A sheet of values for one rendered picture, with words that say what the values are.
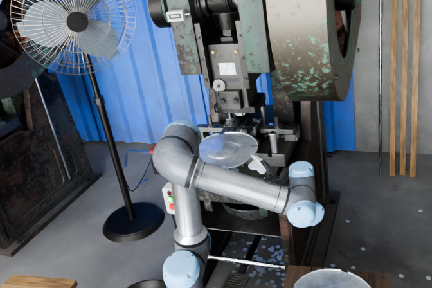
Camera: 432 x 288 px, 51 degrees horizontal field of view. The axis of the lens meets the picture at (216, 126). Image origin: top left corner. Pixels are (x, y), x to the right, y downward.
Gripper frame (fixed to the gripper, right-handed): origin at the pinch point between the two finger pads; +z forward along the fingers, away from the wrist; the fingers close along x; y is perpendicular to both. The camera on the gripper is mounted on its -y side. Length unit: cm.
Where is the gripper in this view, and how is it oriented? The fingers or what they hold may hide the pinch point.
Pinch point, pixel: (255, 170)
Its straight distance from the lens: 169.6
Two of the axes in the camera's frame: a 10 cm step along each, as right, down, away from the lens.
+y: -8.5, 3.4, -4.1
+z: -5.1, -2.9, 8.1
